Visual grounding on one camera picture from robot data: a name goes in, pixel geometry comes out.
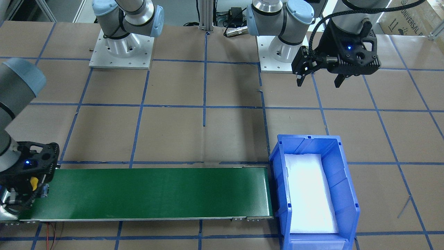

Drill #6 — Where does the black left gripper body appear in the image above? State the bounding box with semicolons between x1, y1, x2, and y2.
313;21;382;77

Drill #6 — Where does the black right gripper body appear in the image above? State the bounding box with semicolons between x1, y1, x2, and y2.
1;141;60;209

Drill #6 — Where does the yellow push button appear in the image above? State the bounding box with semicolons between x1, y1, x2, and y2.
30;177;49;198

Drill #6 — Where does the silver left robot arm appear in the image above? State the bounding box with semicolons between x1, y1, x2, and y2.
246;0;423;88

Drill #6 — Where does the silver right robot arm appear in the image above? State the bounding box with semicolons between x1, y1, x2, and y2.
0;0;165;214

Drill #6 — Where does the black power adapter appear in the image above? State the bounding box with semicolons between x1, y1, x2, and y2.
228;7;243;20

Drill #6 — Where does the blue storage bin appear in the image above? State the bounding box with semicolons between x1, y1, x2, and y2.
269;135;360;250

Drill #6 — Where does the white foam pad bin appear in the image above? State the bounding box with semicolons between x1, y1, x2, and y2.
284;154;339;234

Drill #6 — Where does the green conveyor belt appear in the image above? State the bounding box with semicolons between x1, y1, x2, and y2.
1;167;273;223

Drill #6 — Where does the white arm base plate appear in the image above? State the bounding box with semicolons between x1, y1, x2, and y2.
256;35;308;74
89;31;155;70

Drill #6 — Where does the red conveyor power wire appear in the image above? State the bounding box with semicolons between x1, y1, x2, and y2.
46;222;66;250

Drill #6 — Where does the aluminium frame post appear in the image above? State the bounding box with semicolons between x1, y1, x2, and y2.
196;0;216;33

